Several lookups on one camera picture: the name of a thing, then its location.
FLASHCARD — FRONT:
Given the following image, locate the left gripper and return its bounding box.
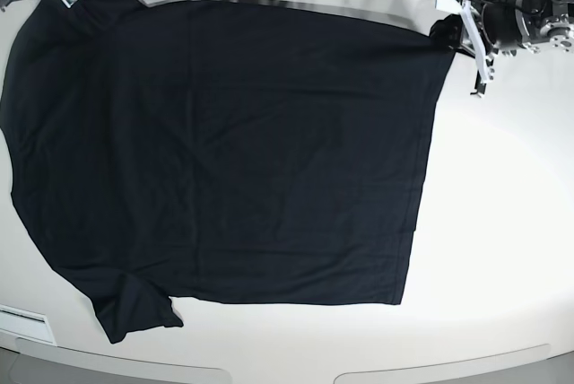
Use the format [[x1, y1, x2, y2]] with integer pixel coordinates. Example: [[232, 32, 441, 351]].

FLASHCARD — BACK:
[[429, 0, 523, 98]]

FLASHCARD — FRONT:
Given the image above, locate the black T-shirt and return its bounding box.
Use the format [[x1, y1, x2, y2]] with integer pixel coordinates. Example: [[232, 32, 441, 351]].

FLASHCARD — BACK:
[[1, 0, 454, 344]]

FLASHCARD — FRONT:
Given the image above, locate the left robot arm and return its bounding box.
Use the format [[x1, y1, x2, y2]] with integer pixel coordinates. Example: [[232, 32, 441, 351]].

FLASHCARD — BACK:
[[430, 0, 573, 97]]

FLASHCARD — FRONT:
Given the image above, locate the white label sticker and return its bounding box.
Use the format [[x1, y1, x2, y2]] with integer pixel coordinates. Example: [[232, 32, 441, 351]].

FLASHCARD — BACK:
[[0, 305, 57, 346]]

